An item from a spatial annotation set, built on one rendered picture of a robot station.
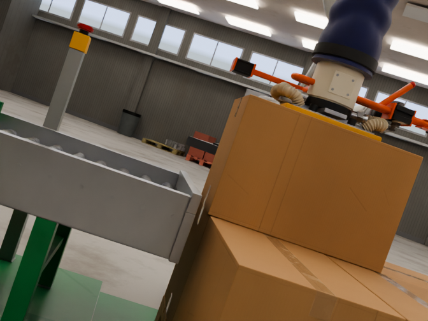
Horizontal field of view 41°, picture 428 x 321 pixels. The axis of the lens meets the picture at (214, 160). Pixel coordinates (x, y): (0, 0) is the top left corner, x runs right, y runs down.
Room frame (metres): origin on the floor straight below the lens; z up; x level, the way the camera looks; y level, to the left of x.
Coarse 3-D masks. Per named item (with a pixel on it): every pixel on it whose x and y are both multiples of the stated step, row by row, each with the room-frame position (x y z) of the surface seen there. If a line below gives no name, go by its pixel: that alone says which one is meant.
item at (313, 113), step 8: (280, 104) 1.93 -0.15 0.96; (288, 104) 1.84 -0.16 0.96; (312, 104) 1.89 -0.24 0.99; (304, 112) 1.85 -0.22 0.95; (312, 112) 1.85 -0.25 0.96; (328, 120) 1.86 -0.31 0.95; (336, 120) 1.88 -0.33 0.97; (352, 120) 1.90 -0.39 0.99; (352, 128) 1.87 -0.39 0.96; (368, 136) 1.87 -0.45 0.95; (376, 136) 1.88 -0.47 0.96
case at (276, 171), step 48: (240, 144) 1.79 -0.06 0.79; (288, 144) 1.80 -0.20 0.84; (336, 144) 1.82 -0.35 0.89; (384, 144) 1.83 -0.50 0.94; (240, 192) 1.79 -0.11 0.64; (288, 192) 1.81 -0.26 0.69; (336, 192) 1.82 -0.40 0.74; (384, 192) 1.84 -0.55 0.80; (288, 240) 1.81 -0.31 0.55; (336, 240) 1.83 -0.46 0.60; (384, 240) 1.84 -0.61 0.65
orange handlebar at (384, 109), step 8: (256, 72) 2.23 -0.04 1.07; (272, 80) 2.23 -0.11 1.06; (280, 80) 2.24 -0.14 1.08; (296, 80) 2.01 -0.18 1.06; (304, 80) 1.96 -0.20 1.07; (312, 80) 1.96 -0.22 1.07; (296, 88) 2.24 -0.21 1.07; (304, 88) 2.21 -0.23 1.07; (360, 96) 1.99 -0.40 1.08; (360, 104) 2.03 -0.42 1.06; (368, 104) 1.99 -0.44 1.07; (376, 104) 1.99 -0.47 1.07; (384, 112) 2.04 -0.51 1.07; (416, 120) 2.01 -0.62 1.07; (424, 120) 2.01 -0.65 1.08; (424, 128) 2.02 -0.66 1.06
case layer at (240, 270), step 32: (192, 224) 2.10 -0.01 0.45; (224, 224) 1.70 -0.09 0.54; (192, 256) 1.84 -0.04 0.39; (224, 256) 1.36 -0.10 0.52; (256, 256) 1.36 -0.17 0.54; (288, 256) 1.53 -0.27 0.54; (320, 256) 1.76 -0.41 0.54; (192, 288) 1.63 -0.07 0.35; (224, 288) 1.25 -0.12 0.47; (256, 288) 1.20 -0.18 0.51; (288, 288) 1.21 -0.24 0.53; (320, 288) 1.25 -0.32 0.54; (352, 288) 1.39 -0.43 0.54; (384, 288) 1.58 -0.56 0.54; (416, 288) 1.81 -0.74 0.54; (192, 320) 1.47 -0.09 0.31; (224, 320) 1.20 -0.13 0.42; (256, 320) 1.21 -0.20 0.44; (288, 320) 1.21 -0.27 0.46; (320, 320) 1.22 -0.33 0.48; (352, 320) 1.23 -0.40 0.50; (384, 320) 1.24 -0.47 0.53; (416, 320) 1.27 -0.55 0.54
